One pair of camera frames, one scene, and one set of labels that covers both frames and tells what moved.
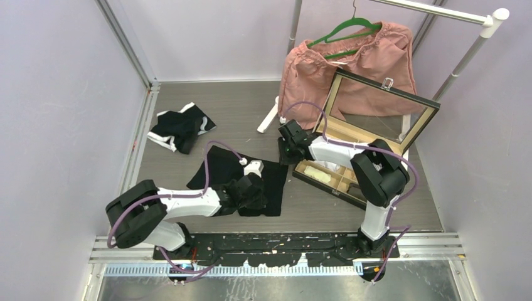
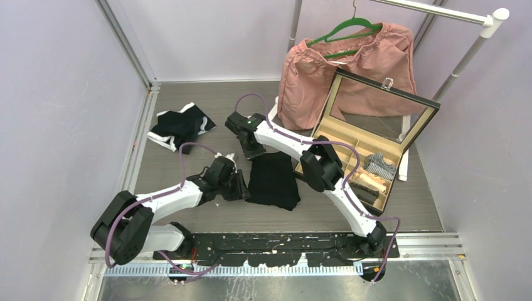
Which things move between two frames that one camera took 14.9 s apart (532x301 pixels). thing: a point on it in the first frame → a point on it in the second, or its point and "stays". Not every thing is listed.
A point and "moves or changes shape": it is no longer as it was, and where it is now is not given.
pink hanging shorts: (366, 71) stays
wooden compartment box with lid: (362, 111) stays
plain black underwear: (219, 166) moves or changes shape
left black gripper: (260, 202) → (241, 192)
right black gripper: (285, 158) → (249, 154)
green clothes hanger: (354, 21) stays
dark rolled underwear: (355, 190) stays
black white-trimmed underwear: (179, 130) stays
